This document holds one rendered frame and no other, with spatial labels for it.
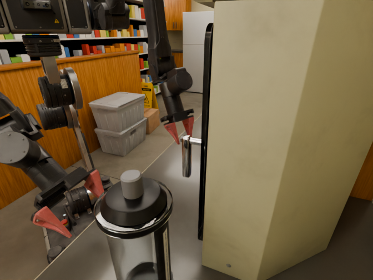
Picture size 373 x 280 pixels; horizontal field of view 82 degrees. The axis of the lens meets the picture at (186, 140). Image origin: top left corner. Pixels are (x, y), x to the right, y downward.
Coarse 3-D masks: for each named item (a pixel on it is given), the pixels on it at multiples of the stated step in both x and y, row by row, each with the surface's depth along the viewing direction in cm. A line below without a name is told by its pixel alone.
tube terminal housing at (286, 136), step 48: (240, 0) 23; (288, 0) 22; (336, 0) 21; (240, 48) 25; (288, 48) 24; (336, 48) 24; (240, 96) 28; (288, 96) 26; (336, 96) 28; (240, 144) 30; (288, 144) 28; (336, 144) 32; (240, 192) 34; (288, 192) 32; (336, 192) 39; (240, 240) 38; (288, 240) 39
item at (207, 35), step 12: (204, 48) 28; (204, 60) 28; (204, 72) 29; (204, 84) 30; (204, 96) 30; (204, 108) 31; (204, 120) 32; (204, 132) 33; (204, 144) 34; (204, 156) 34; (204, 168) 36
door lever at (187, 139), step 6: (180, 138) 40; (186, 138) 39; (192, 138) 39; (186, 144) 39; (198, 144) 39; (186, 150) 40; (186, 156) 40; (186, 162) 41; (186, 168) 42; (186, 174) 42
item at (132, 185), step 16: (128, 176) 28; (112, 192) 30; (128, 192) 28; (144, 192) 30; (160, 192) 30; (112, 208) 27; (128, 208) 27; (144, 208) 27; (160, 208) 28; (128, 224) 26
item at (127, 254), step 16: (96, 208) 29; (112, 224) 26; (144, 224) 26; (112, 240) 28; (128, 240) 27; (144, 240) 28; (112, 256) 31; (128, 256) 29; (144, 256) 29; (128, 272) 30; (144, 272) 31
